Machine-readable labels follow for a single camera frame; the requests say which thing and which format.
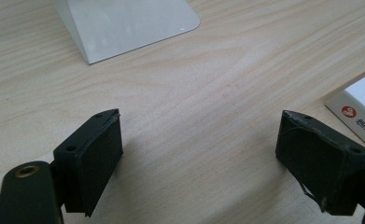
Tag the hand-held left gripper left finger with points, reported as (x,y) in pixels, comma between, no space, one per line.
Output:
(87,161)

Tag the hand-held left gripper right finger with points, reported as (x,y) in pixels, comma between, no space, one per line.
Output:
(320,168)

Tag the expandable metal book rack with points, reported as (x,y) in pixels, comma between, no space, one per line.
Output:
(124,25)

